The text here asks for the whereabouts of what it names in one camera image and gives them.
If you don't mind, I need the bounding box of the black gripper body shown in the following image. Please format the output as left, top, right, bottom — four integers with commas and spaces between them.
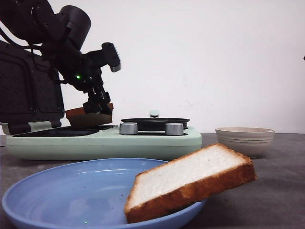
41, 48, 112, 114

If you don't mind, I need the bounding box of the bread slice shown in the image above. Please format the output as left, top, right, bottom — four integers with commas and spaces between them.
65, 107, 112, 128
124, 144, 257, 223

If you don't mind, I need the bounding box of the breakfast maker hinged lid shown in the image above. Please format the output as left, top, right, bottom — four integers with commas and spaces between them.
0, 42, 64, 135

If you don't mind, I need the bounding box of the beige ribbed bowl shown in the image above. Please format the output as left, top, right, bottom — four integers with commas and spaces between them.
215, 127, 275, 157

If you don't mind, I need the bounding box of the left silver knob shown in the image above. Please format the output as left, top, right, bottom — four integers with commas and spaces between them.
119, 122, 138, 135

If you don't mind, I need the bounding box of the silver knob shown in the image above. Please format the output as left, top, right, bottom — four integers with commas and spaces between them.
165, 123, 184, 136
119, 122, 138, 135

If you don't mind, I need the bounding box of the black round frying pan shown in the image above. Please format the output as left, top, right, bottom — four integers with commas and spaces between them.
121, 116, 190, 131

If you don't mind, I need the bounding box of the right silver knob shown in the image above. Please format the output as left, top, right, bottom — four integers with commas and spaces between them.
165, 123, 184, 136

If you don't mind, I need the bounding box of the blue plate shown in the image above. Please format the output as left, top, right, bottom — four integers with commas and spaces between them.
2, 158, 204, 229

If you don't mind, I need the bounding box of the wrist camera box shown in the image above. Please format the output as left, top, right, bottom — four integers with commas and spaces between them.
84, 42, 122, 73

